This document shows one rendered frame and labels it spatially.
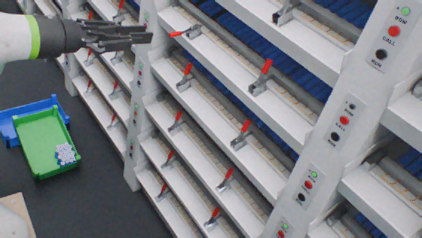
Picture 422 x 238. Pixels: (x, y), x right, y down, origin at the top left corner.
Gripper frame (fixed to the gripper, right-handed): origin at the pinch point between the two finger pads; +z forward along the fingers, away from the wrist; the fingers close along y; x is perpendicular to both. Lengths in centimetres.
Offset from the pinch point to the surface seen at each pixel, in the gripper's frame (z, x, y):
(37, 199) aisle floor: -4, -94, -31
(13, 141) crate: -5, -91, -63
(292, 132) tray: 16.8, -1.7, 40.7
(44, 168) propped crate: 3, -91, -44
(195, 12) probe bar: 21.6, 3.9, -4.9
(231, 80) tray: 16.5, -1.9, 20.5
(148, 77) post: 21.0, -26.2, -15.9
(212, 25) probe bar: 21.7, 3.9, 2.8
